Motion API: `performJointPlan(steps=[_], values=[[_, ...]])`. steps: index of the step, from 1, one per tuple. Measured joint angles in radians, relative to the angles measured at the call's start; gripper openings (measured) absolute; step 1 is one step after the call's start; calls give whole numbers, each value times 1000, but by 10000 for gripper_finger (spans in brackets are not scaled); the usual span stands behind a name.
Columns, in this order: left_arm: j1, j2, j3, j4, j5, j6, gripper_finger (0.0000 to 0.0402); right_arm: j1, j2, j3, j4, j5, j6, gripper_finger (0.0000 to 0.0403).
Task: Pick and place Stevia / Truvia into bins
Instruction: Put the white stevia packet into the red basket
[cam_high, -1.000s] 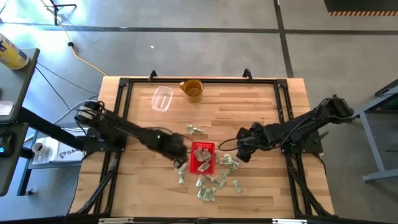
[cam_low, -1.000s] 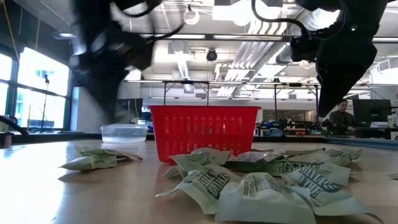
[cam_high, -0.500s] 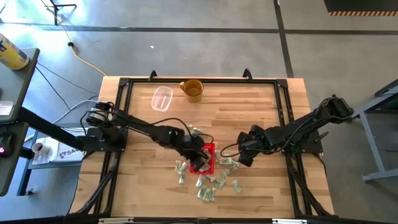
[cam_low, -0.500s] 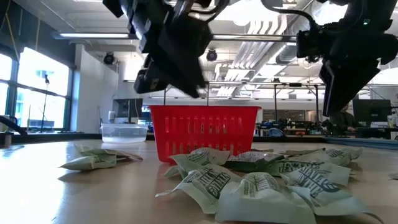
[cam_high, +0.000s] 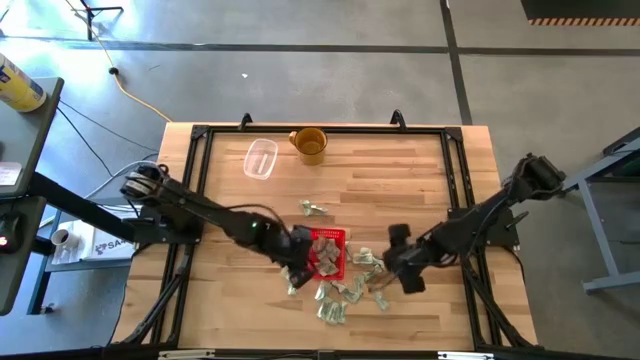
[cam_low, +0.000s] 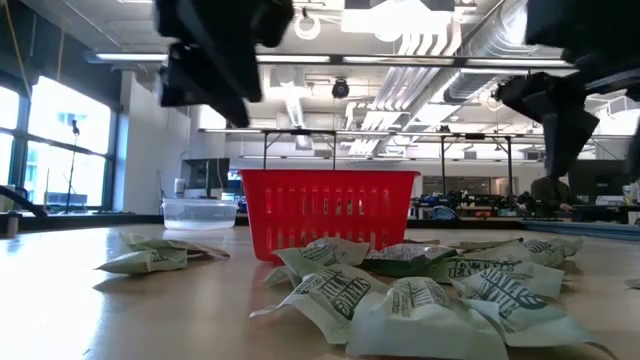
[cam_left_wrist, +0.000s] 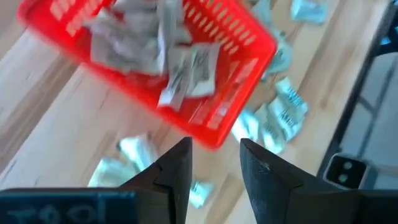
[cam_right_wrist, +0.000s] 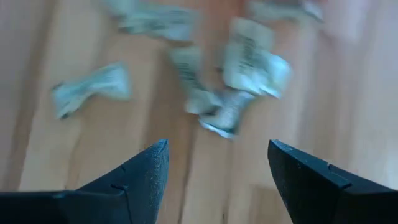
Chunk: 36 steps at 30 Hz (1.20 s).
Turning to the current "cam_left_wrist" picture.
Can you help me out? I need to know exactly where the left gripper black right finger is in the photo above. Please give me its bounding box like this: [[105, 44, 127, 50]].
[[239, 138, 315, 224]]

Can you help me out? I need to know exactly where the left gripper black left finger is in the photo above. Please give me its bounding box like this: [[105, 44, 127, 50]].
[[117, 136, 193, 224]]

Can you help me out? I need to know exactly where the green white stevia packet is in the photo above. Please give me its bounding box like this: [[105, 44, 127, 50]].
[[250, 0, 274, 24], [89, 30, 164, 75], [262, 30, 293, 80], [157, 46, 195, 112], [186, 42, 222, 98], [254, 102, 287, 155], [83, 0, 192, 43], [116, 134, 159, 172], [88, 157, 139, 189], [273, 77, 309, 141], [290, 0, 329, 25], [188, 180, 215, 210], [231, 108, 261, 144]]

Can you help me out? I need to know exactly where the red slotted plastic basket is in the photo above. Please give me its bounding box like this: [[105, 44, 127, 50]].
[[17, 0, 278, 149]]

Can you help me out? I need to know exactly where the black camera in grey mount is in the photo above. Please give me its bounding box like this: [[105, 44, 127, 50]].
[[323, 152, 369, 190]]

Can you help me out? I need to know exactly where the black aluminium table frame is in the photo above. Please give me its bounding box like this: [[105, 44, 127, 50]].
[[315, 0, 398, 187]]

